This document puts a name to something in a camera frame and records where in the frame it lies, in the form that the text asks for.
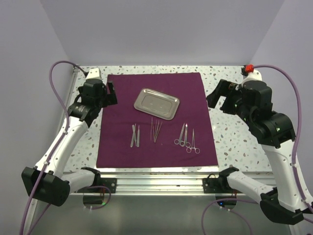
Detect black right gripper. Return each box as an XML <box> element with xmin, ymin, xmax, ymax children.
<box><xmin>207</xmin><ymin>78</ymin><xmax>255</xmax><ymax>125</ymax></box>

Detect steel instrument tray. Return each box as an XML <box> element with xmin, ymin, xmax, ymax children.
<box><xmin>134</xmin><ymin>88</ymin><xmax>180</xmax><ymax>120</ymax></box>

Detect purple cloth wrap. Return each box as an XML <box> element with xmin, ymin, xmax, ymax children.
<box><xmin>96</xmin><ymin>73</ymin><xmax>218</xmax><ymax>168</ymax></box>

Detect thin pointed steel tweezers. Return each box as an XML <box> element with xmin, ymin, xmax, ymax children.
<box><xmin>157</xmin><ymin>121</ymin><xmax>162</xmax><ymax>138</ymax></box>

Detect steel forceps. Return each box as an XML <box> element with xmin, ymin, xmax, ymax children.
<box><xmin>185</xmin><ymin>130</ymin><xmax>200</xmax><ymax>154</ymax></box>

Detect steel surgical scissors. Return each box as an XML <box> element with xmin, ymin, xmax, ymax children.
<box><xmin>182</xmin><ymin>123</ymin><xmax>189</xmax><ymax>147</ymax></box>
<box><xmin>174</xmin><ymin>123</ymin><xmax>185</xmax><ymax>147</ymax></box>

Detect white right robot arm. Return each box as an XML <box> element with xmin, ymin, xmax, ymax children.
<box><xmin>202</xmin><ymin>65</ymin><xmax>313</xmax><ymax>225</ymax></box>

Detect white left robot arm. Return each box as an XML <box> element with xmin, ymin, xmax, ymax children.
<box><xmin>22</xmin><ymin>68</ymin><xmax>117</xmax><ymax>207</ymax></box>

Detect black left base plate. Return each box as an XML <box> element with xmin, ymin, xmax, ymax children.
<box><xmin>76</xmin><ymin>178</ymin><xmax>117</xmax><ymax>193</ymax></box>

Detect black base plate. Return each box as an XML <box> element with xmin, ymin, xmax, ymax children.
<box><xmin>202</xmin><ymin>173</ymin><xmax>240</xmax><ymax>194</ymax></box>
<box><xmin>76</xmin><ymin>178</ymin><xmax>117</xmax><ymax>193</ymax></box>

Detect aluminium frame rail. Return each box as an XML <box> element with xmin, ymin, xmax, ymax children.
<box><xmin>30</xmin><ymin>171</ymin><xmax>291</xmax><ymax>196</ymax></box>

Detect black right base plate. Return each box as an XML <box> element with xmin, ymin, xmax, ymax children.
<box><xmin>202</xmin><ymin>173</ymin><xmax>240</xmax><ymax>194</ymax></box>

